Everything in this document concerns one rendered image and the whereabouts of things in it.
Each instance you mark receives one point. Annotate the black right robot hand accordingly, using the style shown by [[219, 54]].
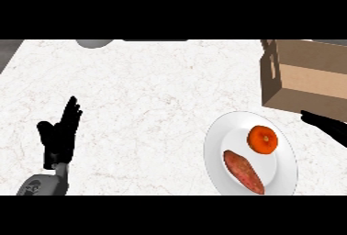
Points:
[[328, 125]]

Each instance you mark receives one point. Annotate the orange round fruit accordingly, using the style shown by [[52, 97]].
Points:
[[261, 139]]

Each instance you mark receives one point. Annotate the grey rounded object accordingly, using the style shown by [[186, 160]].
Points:
[[93, 43]]

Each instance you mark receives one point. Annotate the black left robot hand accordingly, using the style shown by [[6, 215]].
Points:
[[61, 137]]

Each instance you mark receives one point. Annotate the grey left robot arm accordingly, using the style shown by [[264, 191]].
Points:
[[44, 183]]

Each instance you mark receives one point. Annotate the white plate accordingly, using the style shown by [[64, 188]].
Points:
[[251, 154]]

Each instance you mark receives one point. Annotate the brown cardboard box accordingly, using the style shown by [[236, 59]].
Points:
[[312, 78]]

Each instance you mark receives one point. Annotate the reddish brown sweet potato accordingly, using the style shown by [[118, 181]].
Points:
[[244, 172]]

